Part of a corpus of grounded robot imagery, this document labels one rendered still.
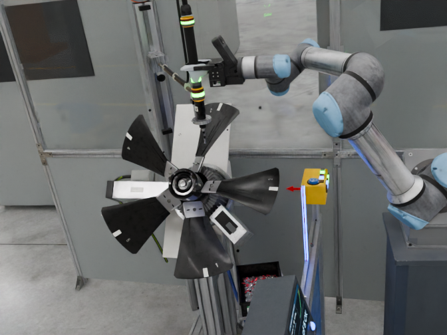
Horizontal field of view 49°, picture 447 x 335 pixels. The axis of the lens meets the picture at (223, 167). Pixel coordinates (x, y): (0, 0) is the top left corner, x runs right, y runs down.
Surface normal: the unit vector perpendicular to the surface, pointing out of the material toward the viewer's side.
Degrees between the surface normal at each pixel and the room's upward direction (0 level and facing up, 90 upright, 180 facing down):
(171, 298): 0
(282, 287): 15
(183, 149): 50
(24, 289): 0
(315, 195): 90
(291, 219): 90
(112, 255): 90
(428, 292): 90
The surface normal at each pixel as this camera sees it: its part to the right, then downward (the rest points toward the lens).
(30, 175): -0.18, 0.46
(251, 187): -0.15, -0.77
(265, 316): -0.37, -0.86
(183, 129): -0.26, -0.22
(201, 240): 0.42, -0.36
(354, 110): 0.33, 0.21
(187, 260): 0.26, -0.26
